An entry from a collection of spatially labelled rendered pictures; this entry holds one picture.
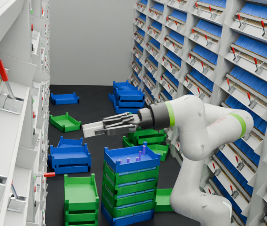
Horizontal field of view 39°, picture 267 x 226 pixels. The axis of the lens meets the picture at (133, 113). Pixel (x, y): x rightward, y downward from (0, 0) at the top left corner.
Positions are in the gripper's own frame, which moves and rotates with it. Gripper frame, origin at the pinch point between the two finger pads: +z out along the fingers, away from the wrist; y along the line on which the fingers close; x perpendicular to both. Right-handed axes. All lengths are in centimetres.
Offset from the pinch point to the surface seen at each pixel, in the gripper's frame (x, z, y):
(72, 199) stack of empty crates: -83, 20, 87
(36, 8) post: 39, 12, 30
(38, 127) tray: -7.4, 21.5, 29.9
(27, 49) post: 38, 11, -40
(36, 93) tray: 12.1, 17.1, 13.3
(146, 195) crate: -90, -27, 83
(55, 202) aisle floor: -97, 33, 109
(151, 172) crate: -74, -33, 83
